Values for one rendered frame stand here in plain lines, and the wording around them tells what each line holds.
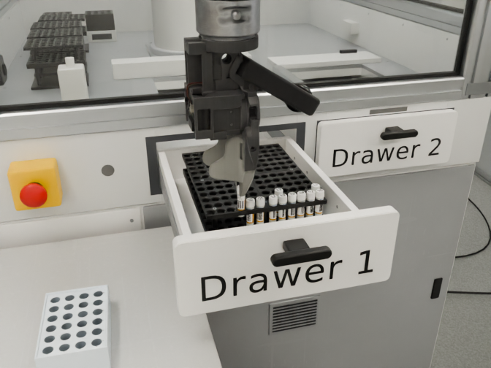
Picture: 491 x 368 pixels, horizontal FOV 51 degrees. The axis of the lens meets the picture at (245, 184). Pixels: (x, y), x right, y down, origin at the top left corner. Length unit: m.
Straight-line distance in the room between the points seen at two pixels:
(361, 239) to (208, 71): 0.28
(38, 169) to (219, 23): 0.41
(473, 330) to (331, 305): 0.88
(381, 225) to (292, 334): 0.60
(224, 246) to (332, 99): 0.45
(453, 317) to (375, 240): 1.36
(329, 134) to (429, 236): 0.39
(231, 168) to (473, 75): 0.61
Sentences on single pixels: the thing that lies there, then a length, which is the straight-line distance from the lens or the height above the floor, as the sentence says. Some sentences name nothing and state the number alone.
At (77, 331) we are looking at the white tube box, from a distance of 0.71.
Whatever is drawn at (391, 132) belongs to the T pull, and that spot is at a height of 0.91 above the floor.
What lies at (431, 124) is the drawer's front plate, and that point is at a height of 0.91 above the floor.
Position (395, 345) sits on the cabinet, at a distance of 1.40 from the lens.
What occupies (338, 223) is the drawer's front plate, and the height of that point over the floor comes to 0.92.
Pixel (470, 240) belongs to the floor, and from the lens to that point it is 2.50.
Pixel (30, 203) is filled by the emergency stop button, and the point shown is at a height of 0.87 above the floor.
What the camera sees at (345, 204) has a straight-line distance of 0.75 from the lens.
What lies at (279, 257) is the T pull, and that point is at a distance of 0.60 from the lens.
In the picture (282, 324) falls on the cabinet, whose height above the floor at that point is 0.45.
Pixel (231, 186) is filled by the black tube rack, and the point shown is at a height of 0.90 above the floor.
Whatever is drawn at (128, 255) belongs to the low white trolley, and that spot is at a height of 0.76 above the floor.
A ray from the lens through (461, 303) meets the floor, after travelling 2.11.
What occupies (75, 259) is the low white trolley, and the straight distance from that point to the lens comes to 0.90.
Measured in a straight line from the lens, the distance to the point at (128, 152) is 0.90.
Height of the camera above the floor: 1.25
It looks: 27 degrees down
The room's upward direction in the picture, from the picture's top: straight up
